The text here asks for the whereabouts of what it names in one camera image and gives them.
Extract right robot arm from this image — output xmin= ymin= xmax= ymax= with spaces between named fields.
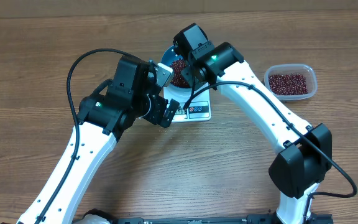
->
xmin=173 ymin=24 xmax=332 ymax=223

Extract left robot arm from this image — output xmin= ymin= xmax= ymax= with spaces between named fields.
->
xmin=18 ymin=56 xmax=179 ymax=224

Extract red beans in bowl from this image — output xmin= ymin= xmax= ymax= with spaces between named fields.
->
xmin=170 ymin=59 xmax=190 ymax=88

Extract blue plastic bowl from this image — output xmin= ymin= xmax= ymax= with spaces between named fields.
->
xmin=161 ymin=45 xmax=209 ymax=91

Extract white digital kitchen scale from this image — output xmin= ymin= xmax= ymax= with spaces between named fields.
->
xmin=163 ymin=85 xmax=211 ymax=123

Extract red adzuki beans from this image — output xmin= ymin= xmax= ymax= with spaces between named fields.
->
xmin=268 ymin=73 xmax=308 ymax=95

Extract clear plastic container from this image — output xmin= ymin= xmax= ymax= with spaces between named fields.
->
xmin=264 ymin=63 xmax=318 ymax=101

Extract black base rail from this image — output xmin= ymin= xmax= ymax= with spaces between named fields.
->
xmin=73 ymin=208 xmax=334 ymax=224

